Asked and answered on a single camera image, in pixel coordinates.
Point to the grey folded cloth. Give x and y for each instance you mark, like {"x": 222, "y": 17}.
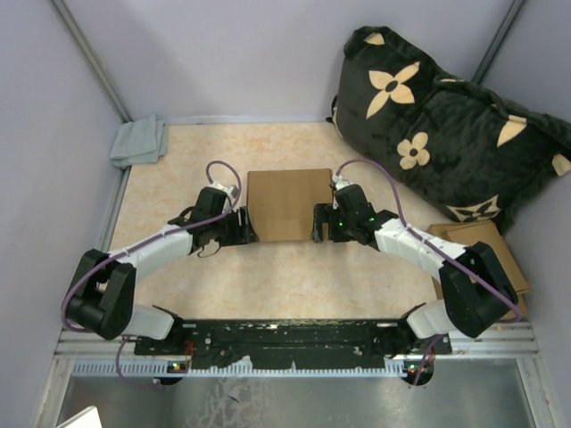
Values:
{"x": 143, "y": 141}

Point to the large flat folded cardboard box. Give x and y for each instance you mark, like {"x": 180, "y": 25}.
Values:
{"x": 519, "y": 303}

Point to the aluminium frame rail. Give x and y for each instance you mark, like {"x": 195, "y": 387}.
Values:
{"x": 497, "y": 379}

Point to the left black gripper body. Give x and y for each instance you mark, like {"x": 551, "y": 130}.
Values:
{"x": 219, "y": 224}

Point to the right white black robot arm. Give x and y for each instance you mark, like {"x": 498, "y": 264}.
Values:
{"x": 476, "y": 291}

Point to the black plush flower-pattern bag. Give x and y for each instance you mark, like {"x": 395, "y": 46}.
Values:
{"x": 459, "y": 146}

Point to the white paper corner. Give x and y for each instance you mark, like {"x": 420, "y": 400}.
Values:
{"x": 87, "y": 418}

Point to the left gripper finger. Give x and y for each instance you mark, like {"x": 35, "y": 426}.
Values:
{"x": 239, "y": 235}
{"x": 242, "y": 217}

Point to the brown cardboard box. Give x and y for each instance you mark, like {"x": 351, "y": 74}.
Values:
{"x": 281, "y": 202}

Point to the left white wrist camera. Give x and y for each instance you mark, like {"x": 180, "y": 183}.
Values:
{"x": 231, "y": 191}

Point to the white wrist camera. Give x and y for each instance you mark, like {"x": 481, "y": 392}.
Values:
{"x": 338, "y": 182}
{"x": 231, "y": 191}

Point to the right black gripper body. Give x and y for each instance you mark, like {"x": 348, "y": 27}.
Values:
{"x": 341, "y": 228}

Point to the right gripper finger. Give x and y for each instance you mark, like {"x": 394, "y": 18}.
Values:
{"x": 320, "y": 232}
{"x": 322, "y": 212}

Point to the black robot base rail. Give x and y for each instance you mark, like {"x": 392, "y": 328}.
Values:
{"x": 284, "y": 343}

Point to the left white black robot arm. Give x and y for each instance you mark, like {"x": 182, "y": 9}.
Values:
{"x": 101, "y": 298}

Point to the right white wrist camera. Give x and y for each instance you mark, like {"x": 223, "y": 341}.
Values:
{"x": 338, "y": 182}

